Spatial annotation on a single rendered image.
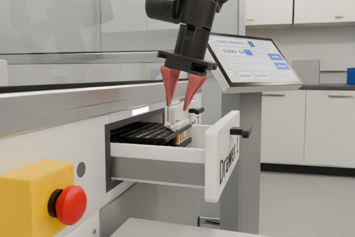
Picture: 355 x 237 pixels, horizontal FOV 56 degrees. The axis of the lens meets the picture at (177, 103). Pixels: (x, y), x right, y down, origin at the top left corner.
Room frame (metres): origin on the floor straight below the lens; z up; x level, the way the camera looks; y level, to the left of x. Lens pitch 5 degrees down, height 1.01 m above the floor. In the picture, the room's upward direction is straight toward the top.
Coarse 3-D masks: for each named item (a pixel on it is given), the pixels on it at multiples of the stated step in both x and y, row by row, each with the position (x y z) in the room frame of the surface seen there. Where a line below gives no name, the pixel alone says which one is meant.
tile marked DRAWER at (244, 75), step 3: (237, 72) 1.40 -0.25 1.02; (240, 72) 1.41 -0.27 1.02; (243, 72) 1.42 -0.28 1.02; (246, 72) 1.44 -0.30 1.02; (249, 72) 1.45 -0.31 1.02; (240, 75) 1.40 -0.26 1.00; (243, 75) 1.41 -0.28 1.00; (246, 75) 1.42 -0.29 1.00; (249, 75) 1.43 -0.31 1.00; (252, 75) 1.44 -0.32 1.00; (240, 78) 1.38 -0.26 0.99; (243, 78) 1.39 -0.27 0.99; (246, 78) 1.41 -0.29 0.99; (249, 78) 1.42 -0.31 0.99; (252, 78) 1.43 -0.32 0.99; (255, 78) 1.44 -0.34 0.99
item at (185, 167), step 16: (192, 128) 0.76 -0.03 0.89; (112, 144) 0.55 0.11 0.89; (128, 144) 0.55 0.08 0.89; (192, 144) 0.76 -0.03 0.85; (112, 160) 0.55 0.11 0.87; (128, 160) 0.54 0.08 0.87; (144, 160) 0.53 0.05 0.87; (160, 160) 0.52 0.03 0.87; (176, 160) 0.52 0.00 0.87; (192, 160) 0.51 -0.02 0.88; (112, 176) 0.55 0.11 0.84; (128, 176) 0.54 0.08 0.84; (144, 176) 0.53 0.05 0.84; (160, 176) 0.52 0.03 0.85; (176, 176) 0.51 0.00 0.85; (192, 176) 0.51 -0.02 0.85
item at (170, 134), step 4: (184, 128) 0.67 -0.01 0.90; (188, 128) 0.70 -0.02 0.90; (168, 132) 0.62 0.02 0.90; (172, 132) 0.63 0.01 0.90; (176, 132) 0.62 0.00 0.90; (180, 132) 0.64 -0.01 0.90; (160, 136) 0.58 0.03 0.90; (164, 136) 0.59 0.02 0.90; (168, 136) 0.59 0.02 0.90; (172, 136) 0.60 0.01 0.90; (156, 140) 0.57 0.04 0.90; (160, 140) 0.56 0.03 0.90; (164, 140) 0.56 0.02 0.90; (168, 140) 0.57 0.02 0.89
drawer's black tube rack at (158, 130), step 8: (120, 128) 0.68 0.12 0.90; (128, 128) 0.67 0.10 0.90; (136, 128) 0.67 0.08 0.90; (144, 128) 0.67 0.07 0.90; (152, 128) 0.68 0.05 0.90; (160, 128) 0.67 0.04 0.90; (112, 136) 0.59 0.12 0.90; (120, 136) 0.59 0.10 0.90; (128, 136) 0.58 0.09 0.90; (136, 136) 0.59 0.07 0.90; (144, 136) 0.59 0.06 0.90; (152, 136) 0.59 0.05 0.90; (144, 144) 0.65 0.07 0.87; (152, 144) 0.65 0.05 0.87; (160, 144) 0.58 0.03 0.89; (168, 144) 0.65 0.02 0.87; (184, 144) 0.67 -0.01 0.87
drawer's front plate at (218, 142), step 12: (228, 120) 0.59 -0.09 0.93; (216, 132) 0.48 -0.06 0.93; (228, 132) 0.59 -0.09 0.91; (216, 144) 0.48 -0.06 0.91; (228, 144) 0.59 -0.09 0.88; (216, 156) 0.48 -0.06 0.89; (228, 156) 0.59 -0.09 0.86; (216, 168) 0.48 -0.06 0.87; (228, 168) 0.59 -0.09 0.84; (216, 180) 0.48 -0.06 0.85; (216, 192) 0.48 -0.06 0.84
